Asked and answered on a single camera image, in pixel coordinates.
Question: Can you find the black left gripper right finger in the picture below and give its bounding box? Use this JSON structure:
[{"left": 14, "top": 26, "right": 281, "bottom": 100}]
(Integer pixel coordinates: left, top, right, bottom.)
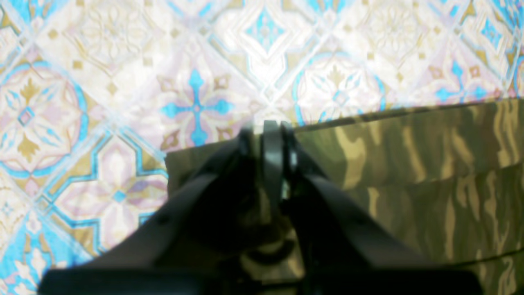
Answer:
[{"left": 280, "top": 123, "right": 483, "bottom": 295}]

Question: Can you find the patterned tile tablecloth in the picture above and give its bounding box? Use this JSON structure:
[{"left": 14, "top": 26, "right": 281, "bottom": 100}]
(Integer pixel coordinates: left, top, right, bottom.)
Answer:
[{"left": 1, "top": 0, "right": 523, "bottom": 295}]

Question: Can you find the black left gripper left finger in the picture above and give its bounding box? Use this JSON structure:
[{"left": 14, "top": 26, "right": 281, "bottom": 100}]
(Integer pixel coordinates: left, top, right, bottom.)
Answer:
[{"left": 39, "top": 121, "right": 283, "bottom": 295}]

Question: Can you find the camouflage T-shirt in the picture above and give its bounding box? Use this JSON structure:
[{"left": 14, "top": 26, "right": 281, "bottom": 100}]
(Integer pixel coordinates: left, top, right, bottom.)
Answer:
[{"left": 164, "top": 98, "right": 524, "bottom": 295}]

